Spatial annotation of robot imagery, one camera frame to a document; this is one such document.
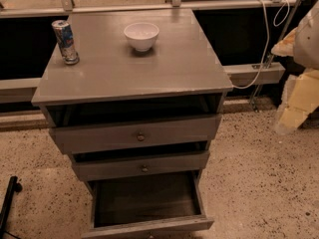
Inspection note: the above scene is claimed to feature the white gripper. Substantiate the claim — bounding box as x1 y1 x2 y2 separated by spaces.
271 29 319 134

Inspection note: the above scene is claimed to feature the grey bottom drawer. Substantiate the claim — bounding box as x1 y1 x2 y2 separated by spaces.
82 171 213 239

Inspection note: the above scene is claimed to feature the grey drawer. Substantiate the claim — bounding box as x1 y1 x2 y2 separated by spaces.
82 171 213 239
72 150 209 181
49 115 221 154

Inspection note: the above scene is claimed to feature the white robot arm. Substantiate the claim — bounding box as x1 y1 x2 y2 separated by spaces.
271 1 319 134

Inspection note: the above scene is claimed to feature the grey middle drawer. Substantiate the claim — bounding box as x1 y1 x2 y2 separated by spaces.
72 150 209 181

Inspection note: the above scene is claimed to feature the grey wooden drawer cabinet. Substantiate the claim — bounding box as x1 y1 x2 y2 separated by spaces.
31 8 234 195

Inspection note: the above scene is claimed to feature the grey top drawer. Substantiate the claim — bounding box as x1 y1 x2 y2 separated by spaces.
49 115 221 154

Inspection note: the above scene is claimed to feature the thin metal diagonal rod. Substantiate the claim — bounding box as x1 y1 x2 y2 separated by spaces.
249 0 303 113

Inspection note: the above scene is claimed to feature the white ceramic bowl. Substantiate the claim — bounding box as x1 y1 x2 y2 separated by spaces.
124 22 160 52

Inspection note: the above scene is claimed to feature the blue silver drink can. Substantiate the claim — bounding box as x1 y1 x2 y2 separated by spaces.
52 20 79 65

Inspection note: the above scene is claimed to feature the black stand leg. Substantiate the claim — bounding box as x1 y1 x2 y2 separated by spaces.
0 176 22 239

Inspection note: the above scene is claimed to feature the metal rail frame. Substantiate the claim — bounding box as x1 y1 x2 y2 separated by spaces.
1 0 297 105

